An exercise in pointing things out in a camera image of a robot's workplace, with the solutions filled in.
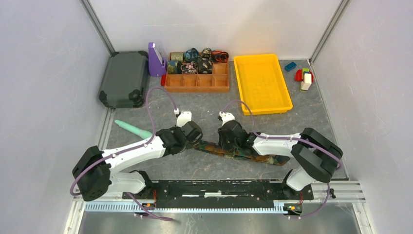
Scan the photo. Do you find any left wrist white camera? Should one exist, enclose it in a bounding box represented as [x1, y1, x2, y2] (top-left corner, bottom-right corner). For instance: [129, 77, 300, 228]
[174, 108, 192, 127]

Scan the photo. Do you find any yellow plastic tray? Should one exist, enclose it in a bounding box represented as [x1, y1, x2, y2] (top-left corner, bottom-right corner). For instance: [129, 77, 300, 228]
[234, 54, 293, 116]

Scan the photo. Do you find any pink floral rolled tie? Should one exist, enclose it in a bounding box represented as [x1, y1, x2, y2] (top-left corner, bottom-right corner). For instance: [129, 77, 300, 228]
[181, 61, 198, 75]

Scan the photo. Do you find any orange blue floral tie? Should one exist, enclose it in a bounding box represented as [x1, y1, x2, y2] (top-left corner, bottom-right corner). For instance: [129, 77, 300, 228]
[192, 140, 290, 166]

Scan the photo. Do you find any black floral rolled tie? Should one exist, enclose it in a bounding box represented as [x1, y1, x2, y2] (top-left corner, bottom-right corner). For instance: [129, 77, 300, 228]
[197, 58, 213, 74]

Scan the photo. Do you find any purple cable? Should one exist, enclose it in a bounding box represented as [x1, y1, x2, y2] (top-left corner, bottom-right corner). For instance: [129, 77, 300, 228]
[69, 86, 180, 222]
[221, 99, 343, 219]

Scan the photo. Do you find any purple dispenser stand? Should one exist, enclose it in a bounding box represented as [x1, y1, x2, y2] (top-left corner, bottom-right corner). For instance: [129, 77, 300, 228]
[148, 42, 167, 77]

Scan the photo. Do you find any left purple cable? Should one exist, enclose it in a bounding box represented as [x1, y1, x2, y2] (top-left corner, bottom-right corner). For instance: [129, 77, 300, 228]
[69, 86, 180, 222]

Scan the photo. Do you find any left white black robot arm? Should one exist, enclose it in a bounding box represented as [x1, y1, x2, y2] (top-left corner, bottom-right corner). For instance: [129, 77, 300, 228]
[71, 121, 203, 202]

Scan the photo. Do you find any orange compartment organizer box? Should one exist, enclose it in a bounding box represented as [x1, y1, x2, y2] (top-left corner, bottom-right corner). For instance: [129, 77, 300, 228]
[164, 62, 230, 93]

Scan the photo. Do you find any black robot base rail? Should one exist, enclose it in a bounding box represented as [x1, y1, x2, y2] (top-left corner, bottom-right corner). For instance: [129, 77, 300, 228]
[135, 179, 314, 209]

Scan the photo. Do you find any small red block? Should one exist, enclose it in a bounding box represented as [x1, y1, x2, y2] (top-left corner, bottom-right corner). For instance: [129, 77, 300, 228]
[160, 74, 167, 86]

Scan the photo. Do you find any cream toy block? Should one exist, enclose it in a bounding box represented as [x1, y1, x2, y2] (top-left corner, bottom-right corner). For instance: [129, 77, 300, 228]
[300, 73, 312, 91]

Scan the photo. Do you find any dark blue rolled tie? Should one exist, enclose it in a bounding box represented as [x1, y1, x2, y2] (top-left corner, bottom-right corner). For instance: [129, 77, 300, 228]
[183, 48, 199, 63]

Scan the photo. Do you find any orange black rolled tie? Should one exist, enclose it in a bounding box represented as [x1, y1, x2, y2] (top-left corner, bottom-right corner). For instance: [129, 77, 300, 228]
[211, 50, 229, 63]

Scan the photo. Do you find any teal navy rolled tie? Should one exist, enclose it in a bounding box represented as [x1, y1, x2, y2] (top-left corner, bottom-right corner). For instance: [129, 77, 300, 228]
[167, 60, 182, 75]

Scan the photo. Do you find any wrist white camera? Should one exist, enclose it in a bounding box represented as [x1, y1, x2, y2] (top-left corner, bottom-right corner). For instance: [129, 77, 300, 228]
[218, 112, 235, 126]
[174, 108, 192, 127]

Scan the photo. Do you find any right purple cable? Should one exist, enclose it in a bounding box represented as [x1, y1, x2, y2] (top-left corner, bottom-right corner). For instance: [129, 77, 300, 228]
[221, 99, 343, 219]

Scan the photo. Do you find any teal green pen tool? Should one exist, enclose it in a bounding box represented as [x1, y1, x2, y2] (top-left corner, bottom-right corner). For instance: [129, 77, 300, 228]
[114, 120, 152, 139]

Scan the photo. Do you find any dark grey suitcase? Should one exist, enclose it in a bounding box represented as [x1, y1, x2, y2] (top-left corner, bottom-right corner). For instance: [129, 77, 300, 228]
[98, 50, 149, 108]

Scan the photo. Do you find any olive patterned rolled tie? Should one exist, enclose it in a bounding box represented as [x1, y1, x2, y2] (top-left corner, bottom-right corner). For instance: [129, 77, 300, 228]
[170, 52, 184, 62]

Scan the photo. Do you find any red toy block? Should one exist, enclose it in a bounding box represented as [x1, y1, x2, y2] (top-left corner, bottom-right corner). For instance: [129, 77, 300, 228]
[295, 69, 314, 83]

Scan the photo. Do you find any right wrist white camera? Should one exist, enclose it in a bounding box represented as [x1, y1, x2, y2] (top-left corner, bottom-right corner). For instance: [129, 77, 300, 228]
[218, 112, 235, 126]

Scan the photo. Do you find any black yellow rolled tie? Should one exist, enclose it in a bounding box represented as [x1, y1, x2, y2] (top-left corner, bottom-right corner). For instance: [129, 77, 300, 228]
[200, 48, 212, 59]

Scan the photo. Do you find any blue toy brick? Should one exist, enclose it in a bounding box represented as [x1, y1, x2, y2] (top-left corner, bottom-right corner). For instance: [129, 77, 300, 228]
[284, 62, 297, 72]

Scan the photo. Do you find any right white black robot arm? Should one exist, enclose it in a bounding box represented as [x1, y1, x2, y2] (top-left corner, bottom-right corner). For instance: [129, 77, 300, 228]
[218, 120, 343, 199]

